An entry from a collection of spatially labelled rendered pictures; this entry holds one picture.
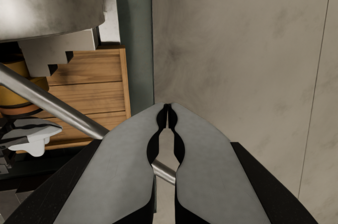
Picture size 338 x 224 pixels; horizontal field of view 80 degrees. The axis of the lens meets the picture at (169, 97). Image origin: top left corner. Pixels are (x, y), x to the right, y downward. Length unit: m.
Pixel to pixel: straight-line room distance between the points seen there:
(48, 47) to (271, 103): 2.00
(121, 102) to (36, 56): 0.32
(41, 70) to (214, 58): 1.41
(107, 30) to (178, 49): 1.01
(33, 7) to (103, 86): 0.39
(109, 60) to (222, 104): 1.42
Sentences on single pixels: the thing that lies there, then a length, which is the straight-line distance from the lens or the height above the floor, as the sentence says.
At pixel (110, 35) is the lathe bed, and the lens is 0.58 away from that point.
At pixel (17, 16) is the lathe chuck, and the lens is 0.25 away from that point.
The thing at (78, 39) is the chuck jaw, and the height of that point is 1.10.
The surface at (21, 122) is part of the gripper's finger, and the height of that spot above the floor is 1.06.
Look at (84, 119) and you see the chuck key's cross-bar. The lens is 0.17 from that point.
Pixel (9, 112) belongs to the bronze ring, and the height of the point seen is 1.12.
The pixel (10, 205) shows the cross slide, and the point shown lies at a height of 0.97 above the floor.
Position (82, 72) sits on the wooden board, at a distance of 0.60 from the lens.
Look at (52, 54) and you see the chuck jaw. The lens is 0.36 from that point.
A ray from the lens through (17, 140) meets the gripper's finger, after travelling 0.45.
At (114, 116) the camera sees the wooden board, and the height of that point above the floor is 0.88.
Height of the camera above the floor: 1.44
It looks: 60 degrees down
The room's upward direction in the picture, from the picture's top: 156 degrees clockwise
